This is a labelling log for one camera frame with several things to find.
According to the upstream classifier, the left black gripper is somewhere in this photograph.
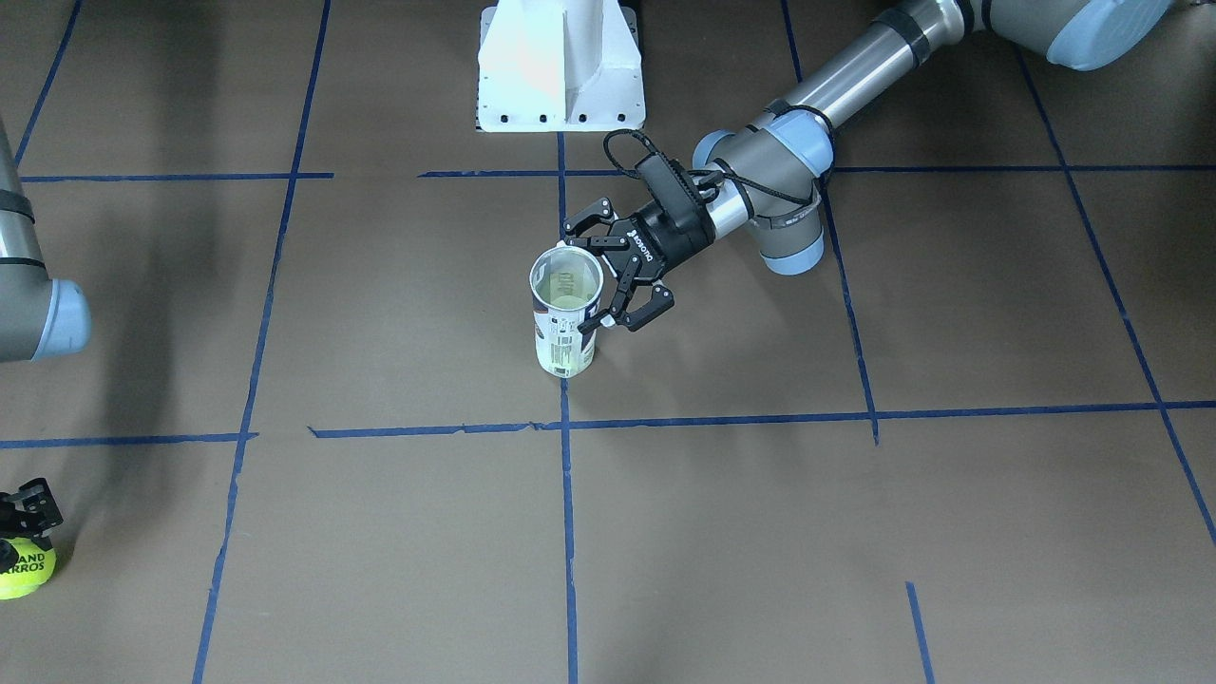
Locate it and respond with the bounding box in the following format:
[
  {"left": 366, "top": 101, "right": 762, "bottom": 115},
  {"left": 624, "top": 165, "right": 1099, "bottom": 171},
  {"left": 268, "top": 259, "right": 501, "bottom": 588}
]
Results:
[{"left": 561, "top": 197, "right": 715, "bottom": 333}]

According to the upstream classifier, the yellow tennis ball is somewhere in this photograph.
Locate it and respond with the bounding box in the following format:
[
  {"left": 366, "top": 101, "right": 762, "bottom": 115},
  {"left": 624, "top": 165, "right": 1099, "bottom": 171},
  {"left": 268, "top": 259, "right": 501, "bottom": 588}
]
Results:
[{"left": 1, "top": 537, "right": 57, "bottom": 600}]

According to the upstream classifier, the clear tennis ball can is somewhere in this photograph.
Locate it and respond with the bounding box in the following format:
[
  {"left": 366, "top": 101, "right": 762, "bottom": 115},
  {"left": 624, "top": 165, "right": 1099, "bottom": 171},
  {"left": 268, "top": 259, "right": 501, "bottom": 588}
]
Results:
[{"left": 528, "top": 245, "right": 604, "bottom": 379}]

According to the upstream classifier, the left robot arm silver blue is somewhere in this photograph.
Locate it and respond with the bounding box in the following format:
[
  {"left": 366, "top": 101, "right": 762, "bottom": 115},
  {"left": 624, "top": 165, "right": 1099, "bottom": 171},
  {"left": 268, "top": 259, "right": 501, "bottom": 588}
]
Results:
[{"left": 564, "top": 1, "right": 1169, "bottom": 333}]

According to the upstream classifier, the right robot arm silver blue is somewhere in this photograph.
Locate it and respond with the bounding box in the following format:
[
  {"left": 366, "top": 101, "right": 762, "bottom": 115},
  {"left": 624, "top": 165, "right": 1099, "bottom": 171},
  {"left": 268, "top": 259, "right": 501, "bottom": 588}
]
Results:
[{"left": 1, "top": 128, "right": 92, "bottom": 364}]

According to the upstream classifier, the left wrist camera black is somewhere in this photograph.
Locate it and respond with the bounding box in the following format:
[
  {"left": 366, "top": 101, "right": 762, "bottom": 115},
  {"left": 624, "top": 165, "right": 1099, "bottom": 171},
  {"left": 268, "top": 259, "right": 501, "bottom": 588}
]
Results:
[{"left": 635, "top": 153, "right": 715, "bottom": 243}]

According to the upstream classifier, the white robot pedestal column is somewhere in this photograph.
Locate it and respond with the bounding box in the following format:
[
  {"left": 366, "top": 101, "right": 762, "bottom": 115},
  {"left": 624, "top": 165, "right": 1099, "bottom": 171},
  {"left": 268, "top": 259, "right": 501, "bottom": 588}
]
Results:
[{"left": 475, "top": 1, "right": 647, "bottom": 133}]

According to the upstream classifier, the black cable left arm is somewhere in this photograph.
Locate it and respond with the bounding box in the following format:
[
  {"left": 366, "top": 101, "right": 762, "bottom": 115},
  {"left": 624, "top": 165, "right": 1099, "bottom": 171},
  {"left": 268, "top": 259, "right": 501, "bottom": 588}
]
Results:
[{"left": 602, "top": 103, "right": 837, "bottom": 204}]

